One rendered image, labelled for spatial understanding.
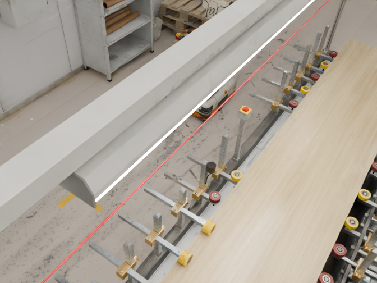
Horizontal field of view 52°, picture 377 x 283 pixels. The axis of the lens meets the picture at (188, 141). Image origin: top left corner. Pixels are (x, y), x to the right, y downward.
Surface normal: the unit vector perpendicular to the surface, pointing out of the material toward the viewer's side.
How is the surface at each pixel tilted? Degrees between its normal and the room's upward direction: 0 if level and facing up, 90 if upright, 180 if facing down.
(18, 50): 90
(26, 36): 90
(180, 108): 61
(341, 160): 0
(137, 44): 0
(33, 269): 0
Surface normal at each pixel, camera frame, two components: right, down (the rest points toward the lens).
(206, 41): 0.04, -0.71
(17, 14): 0.82, 0.43
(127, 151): 0.74, 0.03
